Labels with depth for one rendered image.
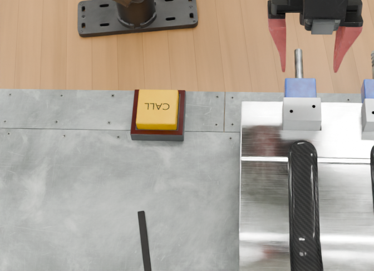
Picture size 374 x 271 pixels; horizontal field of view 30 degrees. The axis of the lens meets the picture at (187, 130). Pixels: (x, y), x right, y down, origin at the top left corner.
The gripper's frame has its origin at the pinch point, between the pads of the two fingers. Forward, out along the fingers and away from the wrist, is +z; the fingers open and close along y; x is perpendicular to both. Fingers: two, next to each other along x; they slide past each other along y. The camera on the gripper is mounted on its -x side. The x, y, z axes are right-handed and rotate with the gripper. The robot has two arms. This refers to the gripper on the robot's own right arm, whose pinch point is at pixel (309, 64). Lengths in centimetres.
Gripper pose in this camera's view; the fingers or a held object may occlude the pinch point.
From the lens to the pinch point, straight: 88.0
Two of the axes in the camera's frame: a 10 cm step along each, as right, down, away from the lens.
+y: 10.0, 0.2, -0.7
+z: 0.2, 8.4, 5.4
